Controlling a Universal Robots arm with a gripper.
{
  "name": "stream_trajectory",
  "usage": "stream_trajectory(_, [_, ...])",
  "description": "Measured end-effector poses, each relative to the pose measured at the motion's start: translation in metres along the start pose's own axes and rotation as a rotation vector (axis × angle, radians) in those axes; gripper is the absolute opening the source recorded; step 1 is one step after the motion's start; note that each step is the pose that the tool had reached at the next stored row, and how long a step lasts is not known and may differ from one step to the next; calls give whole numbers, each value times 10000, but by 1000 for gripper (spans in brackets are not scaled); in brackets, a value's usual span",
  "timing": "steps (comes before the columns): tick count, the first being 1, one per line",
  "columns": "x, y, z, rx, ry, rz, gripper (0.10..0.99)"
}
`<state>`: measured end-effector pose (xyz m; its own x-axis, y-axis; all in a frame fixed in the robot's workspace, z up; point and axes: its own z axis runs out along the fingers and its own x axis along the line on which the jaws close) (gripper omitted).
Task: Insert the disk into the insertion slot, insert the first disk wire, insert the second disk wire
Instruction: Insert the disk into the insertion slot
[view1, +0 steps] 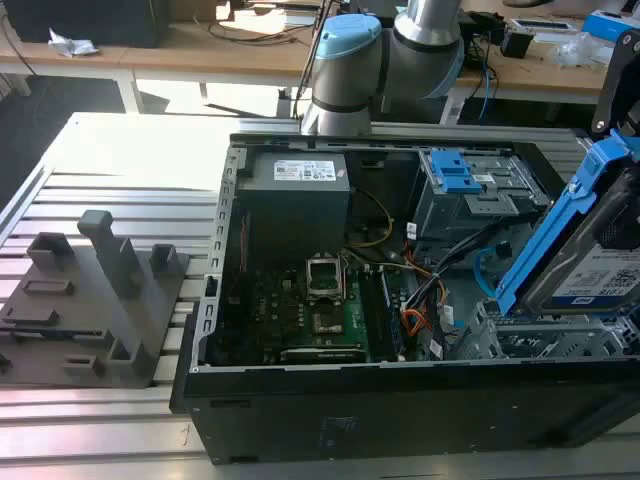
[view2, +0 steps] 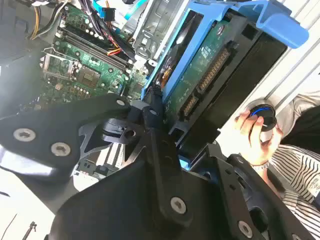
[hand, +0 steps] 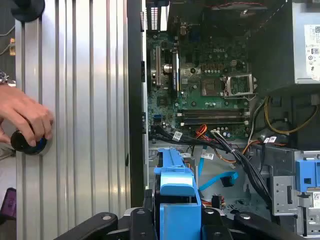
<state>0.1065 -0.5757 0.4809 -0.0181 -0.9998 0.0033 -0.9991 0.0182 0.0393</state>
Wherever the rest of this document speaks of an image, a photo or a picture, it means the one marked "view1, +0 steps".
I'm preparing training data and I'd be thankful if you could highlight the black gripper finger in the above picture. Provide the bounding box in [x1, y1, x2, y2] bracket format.
[592, 28, 640, 137]

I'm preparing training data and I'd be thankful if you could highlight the hard disk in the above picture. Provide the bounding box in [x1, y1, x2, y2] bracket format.
[496, 128, 640, 319]

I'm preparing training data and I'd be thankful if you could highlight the blue disk wire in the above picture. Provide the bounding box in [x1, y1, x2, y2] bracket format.
[473, 239, 512, 301]

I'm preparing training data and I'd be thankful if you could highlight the metal disk bay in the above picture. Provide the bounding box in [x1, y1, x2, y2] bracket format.
[444, 299, 640, 361]

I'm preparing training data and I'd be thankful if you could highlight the black RAM slot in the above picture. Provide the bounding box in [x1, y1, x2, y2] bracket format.
[360, 269, 384, 362]
[377, 267, 405, 361]

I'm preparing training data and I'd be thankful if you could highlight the clear plastic bag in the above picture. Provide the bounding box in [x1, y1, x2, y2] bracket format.
[557, 32, 615, 70]

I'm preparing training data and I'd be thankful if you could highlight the blue cardboard box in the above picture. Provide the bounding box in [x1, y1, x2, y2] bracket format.
[582, 8, 634, 45]

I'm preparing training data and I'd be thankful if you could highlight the flat white tray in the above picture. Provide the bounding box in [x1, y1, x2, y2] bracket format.
[512, 18, 572, 33]

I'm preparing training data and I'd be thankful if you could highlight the small black box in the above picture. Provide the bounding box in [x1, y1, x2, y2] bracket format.
[499, 27, 535, 60]

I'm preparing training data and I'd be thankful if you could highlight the blue drive cage latch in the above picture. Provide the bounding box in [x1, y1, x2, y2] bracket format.
[429, 149, 484, 195]

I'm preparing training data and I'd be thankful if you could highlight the metal drive cage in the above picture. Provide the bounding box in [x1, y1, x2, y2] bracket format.
[412, 147, 550, 261]

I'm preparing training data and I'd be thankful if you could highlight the grey power supply unit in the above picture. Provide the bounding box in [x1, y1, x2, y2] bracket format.
[234, 152, 351, 261]

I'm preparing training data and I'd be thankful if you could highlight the metal socket cover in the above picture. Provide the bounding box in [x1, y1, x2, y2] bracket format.
[304, 253, 347, 304]

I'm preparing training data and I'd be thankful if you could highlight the CPU socket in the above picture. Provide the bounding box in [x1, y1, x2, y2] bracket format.
[310, 312, 346, 336]

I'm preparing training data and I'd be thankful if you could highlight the black open PC case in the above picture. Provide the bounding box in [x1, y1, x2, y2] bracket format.
[169, 127, 640, 466]

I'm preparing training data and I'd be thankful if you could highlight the black graphics card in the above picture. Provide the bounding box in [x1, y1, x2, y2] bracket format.
[279, 345, 369, 365]

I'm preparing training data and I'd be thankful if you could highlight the green motherboard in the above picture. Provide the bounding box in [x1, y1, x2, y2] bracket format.
[219, 257, 416, 365]

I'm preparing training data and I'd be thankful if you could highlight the wooden desk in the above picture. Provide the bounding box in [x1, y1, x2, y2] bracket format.
[0, 0, 640, 114]

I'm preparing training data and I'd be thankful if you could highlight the large black box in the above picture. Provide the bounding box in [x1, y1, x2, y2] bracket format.
[2, 0, 169, 50]

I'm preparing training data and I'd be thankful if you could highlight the crumpled white paper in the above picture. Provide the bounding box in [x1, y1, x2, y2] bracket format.
[47, 27, 100, 57]

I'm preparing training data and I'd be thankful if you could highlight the grey parts rack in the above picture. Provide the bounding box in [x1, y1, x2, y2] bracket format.
[0, 209, 192, 391]

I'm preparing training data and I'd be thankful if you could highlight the blue hanging cable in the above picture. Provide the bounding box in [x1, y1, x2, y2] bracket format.
[477, 63, 500, 122]

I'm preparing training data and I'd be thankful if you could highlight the black cable bundle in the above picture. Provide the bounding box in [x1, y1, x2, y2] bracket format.
[402, 219, 521, 311]

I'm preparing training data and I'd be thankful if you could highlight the yellow wire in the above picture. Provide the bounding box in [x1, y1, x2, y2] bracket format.
[347, 187, 394, 249]

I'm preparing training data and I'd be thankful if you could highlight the orange wire bundle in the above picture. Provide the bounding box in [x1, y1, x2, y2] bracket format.
[399, 249, 447, 342]

